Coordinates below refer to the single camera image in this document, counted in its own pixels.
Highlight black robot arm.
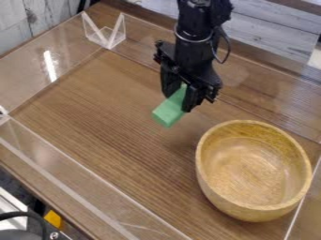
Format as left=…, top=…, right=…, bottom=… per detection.
left=154, top=0, right=232, bottom=113

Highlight brown wooden bowl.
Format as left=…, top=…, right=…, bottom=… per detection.
left=195, top=120, right=311, bottom=222

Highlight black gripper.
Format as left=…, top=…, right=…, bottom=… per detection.
left=154, top=29, right=231, bottom=113

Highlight clear acrylic corner bracket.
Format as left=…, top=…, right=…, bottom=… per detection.
left=80, top=12, right=127, bottom=50

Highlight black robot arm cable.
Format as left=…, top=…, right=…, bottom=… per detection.
left=210, top=25, right=232, bottom=66

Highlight green rectangular block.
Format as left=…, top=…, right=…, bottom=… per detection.
left=151, top=85, right=186, bottom=128

